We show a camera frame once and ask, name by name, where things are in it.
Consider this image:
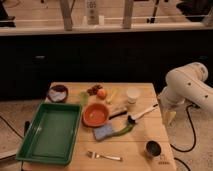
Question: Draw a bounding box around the white-handled black dish brush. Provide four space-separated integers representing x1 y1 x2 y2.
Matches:
127 104 158 124

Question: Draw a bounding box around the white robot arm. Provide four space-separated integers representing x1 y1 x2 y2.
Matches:
159 62 213 125

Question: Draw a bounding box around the green plastic tray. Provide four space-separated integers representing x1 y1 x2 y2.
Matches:
16 103 82 165

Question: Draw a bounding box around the metal cup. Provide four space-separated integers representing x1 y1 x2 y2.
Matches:
145 141 161 158

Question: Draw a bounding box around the white plastic cup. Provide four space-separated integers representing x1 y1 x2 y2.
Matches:
126 87 140 104

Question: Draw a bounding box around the yellow banana toy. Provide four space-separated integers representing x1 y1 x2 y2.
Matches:
106 90 118 104

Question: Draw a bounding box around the blue sponge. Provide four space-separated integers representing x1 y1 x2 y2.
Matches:
93 124 114 141

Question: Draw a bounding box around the orange fruit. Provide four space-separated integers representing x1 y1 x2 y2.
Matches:
97 89 107 99

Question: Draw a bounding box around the orange bowl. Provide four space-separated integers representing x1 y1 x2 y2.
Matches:
82 103 109 127

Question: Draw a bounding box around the dark red grapes bunch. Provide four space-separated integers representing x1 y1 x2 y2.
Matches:
87 84 102 95

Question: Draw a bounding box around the light green toy vegetable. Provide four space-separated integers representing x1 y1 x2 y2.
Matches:
79 92 89 106

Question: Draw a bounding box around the silver fork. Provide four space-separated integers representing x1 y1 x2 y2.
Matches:
86 151 123 162

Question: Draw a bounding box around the dark bowl with white cloth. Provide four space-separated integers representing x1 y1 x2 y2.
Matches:
47 85 68 103

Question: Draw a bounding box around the black power cable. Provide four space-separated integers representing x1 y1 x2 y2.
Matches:
169 103 200 171

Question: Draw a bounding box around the right wooden post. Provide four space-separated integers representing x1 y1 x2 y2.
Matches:
122 0 134 29

